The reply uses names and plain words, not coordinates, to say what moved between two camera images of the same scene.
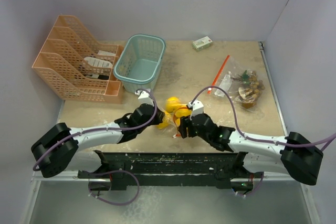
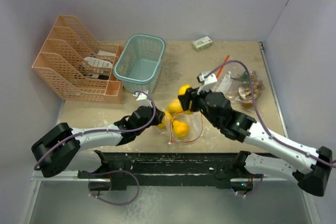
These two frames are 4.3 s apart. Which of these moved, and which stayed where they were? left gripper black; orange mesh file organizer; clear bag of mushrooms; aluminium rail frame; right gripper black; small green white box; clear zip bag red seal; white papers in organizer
Moved: right gripper black; clear zip bag red seal
Stayed: left gripper black; white papers in organizer; small green white box; aluminium rail frame; clear bag of mushrooms; orange mesh file organizer
